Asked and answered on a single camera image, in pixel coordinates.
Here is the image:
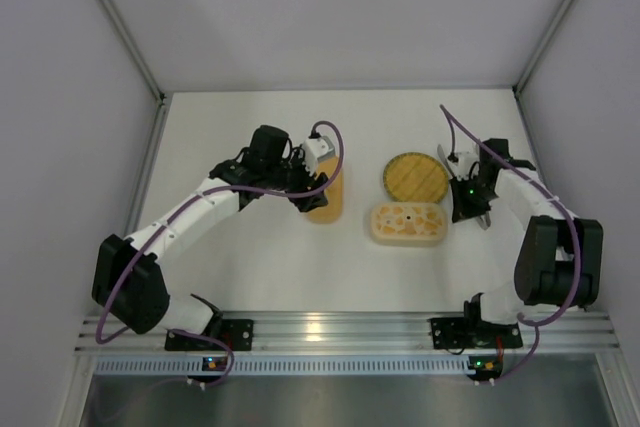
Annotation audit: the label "metal food tongs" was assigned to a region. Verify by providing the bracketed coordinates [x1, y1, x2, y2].
[437, 145, 491, 230]

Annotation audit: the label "orange lunch box container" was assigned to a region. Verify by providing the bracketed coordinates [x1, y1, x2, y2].
[306, 211, 341, 224]

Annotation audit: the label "orange lunch box lid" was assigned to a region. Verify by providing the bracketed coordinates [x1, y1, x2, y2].
[314, 157, 344, 215]

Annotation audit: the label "beige lunch box container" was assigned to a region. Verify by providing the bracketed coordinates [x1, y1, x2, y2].
[371, 234, 446, 248]

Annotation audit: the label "patterned beige lunch box lid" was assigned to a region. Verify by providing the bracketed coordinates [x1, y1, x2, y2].
[370, 202, 448, 236]

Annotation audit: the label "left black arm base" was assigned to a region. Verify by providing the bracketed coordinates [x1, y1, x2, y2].
[164, 318, 254, 352]

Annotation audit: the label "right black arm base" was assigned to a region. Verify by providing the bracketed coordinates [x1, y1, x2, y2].
[429, 317, 523, 351]

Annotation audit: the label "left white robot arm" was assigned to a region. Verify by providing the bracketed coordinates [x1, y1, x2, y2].
[91, 125, 345, 339]

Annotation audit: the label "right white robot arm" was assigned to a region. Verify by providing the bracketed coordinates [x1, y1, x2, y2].
[437, 138, 604, 326]

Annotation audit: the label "round woven bamboo tray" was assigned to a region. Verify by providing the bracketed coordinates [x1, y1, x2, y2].
[383, 152, 449, 203]

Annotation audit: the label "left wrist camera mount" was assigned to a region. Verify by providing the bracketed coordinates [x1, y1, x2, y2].
[301, 136, 336, 173]

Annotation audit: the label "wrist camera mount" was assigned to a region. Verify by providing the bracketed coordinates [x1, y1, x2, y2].
[447, 151, 479, 181]
[301, 136, 336, 173]

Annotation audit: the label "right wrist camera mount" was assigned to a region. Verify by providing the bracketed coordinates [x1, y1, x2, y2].
[447, 151, 479, 181]

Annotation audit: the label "aluminium front rail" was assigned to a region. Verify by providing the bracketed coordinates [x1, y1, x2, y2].
[73, 310, 621, 357]

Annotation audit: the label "slotted grey cable duct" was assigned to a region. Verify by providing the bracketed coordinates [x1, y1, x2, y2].
[94, 355, 498, 377]

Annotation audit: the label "right aluminium frame post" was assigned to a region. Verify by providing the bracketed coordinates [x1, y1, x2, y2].
[514, 0, 609, 96]

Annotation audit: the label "aluminium frame post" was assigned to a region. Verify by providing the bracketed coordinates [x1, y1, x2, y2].
[514, 0, 609, 96]
[67, 0, 169, 103]

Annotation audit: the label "left aluminium frame post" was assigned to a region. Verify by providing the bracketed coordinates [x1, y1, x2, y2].
[67, 0, 169, 103]

